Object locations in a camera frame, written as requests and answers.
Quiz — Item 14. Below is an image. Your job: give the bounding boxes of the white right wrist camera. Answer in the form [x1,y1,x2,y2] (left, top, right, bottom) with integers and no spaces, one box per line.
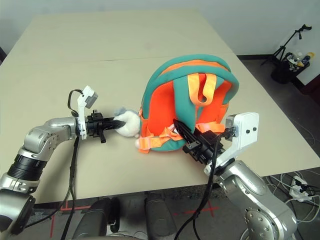
[203,111,260,176]

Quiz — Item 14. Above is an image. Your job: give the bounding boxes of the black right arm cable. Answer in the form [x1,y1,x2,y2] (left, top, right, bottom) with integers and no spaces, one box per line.
[174,126,237,240]

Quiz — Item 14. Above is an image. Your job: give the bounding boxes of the grey robot right leg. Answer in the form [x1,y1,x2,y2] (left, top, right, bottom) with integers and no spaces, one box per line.
[144,192,177,240]

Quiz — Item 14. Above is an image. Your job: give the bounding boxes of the dark brown cabinet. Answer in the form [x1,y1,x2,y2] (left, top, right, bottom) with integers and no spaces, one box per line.
[298,74,320,97]

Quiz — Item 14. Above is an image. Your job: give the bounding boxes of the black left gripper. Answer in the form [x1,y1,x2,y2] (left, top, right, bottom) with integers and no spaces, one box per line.
[84,108,126,144]

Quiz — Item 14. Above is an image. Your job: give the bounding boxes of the white power strip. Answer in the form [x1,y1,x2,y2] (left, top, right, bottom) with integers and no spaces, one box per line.
[289,174,313,201]

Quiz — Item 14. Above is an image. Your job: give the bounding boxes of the grey white plush toy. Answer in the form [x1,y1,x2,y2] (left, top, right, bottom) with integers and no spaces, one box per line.
[113,106,141,139]

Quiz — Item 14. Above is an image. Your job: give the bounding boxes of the black waste bin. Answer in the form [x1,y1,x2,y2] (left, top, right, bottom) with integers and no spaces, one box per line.
[270,51,311,85]

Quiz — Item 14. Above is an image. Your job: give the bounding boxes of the white floor cables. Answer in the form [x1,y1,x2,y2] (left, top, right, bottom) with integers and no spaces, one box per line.
[264,172,320,223]

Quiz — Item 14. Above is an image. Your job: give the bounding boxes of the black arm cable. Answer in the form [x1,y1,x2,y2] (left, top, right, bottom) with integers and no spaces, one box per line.
[174,126,237,240]
[53,89,85,240]

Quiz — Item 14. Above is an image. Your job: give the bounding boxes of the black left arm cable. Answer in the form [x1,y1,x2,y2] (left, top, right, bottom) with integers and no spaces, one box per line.
[53,89,85,240]

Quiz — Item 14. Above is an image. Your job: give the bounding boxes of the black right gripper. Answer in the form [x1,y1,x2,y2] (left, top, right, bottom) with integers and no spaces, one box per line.
[172,119,226,166]

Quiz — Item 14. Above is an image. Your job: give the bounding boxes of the teal and orange backpack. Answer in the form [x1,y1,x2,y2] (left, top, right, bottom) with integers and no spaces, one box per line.
[136,53,240,155]

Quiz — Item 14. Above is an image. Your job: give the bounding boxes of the black tripod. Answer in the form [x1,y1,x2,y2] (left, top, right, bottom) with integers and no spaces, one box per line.
[261,23,313,66]

